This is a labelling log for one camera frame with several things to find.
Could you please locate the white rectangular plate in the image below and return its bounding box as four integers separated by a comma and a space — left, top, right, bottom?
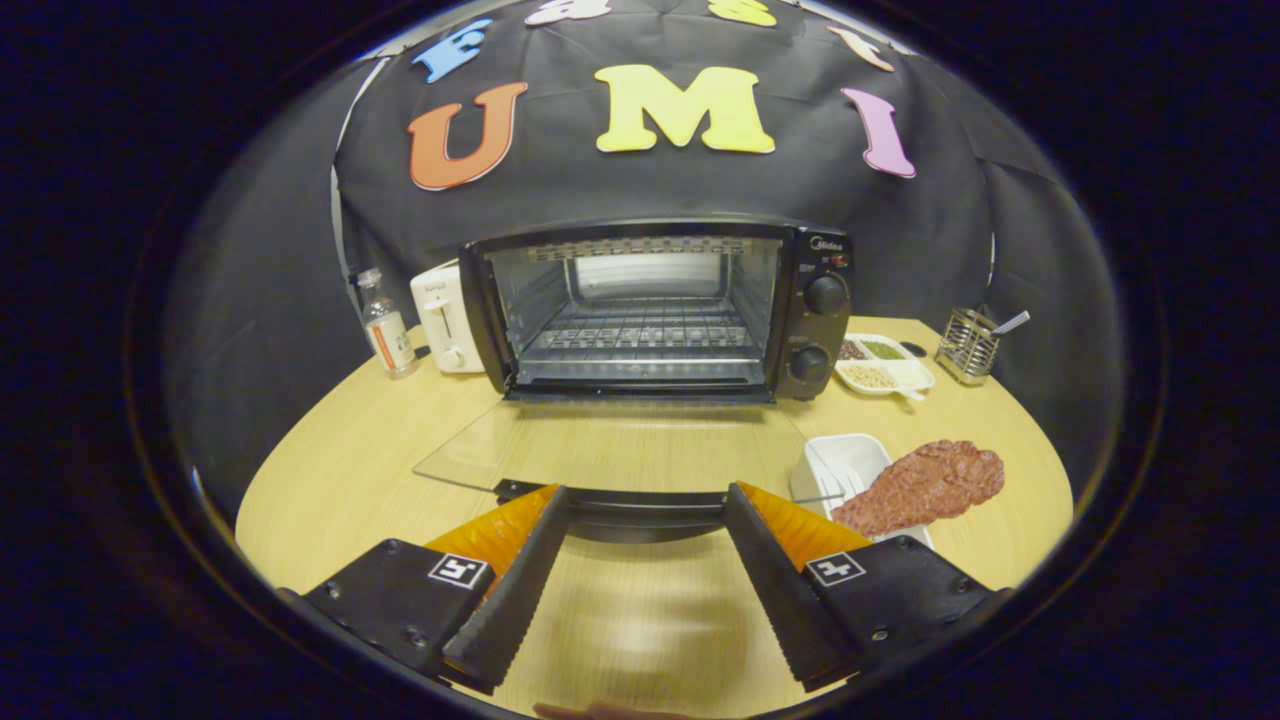
788, 433, 936, 546

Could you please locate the reddish brown meat slice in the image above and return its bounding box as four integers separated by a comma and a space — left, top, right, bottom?
830, 440, 1006, 538

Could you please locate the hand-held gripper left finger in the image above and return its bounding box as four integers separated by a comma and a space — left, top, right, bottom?
283, 484, 571, 696

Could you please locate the white bread toaster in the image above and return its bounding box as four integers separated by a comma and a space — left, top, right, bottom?
409, 260, 486, 375

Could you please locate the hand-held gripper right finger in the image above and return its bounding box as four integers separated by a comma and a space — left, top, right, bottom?
722, 482, 1011, 693

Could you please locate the black toaster oven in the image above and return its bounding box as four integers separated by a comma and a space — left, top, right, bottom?
412, 220, 856, 546

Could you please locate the metal wire utensil holder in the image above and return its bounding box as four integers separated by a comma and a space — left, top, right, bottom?
935, 306, 1001, 387

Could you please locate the clear glass bottle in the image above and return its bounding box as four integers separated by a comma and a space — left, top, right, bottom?
355, 267, 419, 379

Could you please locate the white divided dish with beans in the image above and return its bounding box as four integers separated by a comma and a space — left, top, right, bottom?
834, 333, 937, 401

